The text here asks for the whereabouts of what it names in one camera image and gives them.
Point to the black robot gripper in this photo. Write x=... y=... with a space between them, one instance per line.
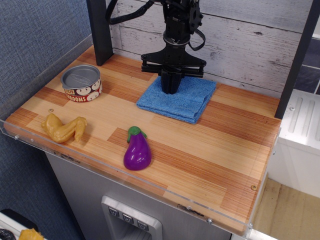
x=172 y=60

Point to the blue cloth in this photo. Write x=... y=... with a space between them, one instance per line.
x=186 y=105

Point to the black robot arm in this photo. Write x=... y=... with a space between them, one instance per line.
x=182 y=19

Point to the purple toy eggplant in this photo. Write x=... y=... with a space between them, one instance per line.
x=138 y=155

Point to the mushroom tin can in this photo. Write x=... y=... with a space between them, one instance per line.
x=82 y=83

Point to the yellow toy chicken wing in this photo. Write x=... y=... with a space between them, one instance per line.
x=60 y=132

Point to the grey cabinet with dispenser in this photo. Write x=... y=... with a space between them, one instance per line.
x=84 y=190

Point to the white appliance at right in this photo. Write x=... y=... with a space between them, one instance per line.
x=295 y=160

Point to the yellow black object bottom left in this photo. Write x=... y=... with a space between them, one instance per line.
x=15 y=222

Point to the left black frame post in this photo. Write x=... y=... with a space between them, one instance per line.
x=100 y=30

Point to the black frame post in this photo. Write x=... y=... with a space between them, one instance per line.
x=100 y=30
x=301 y=51

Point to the right black frame post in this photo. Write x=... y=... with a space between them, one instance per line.
x=301 y=51

